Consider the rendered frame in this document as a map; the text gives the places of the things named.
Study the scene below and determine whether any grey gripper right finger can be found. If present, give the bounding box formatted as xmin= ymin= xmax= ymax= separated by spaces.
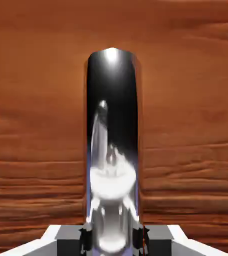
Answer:
xmin=132 ymin=224 xmax=228 ymax=256

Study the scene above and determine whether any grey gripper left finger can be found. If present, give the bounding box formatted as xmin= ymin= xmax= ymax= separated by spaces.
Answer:
xmin=0 ymin=224 xmax=93 ymax=256

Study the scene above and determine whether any reddish wooden cabinet door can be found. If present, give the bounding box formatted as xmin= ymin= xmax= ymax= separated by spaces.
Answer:
xmin=0 ymin=0 xmax=228 ymax=256

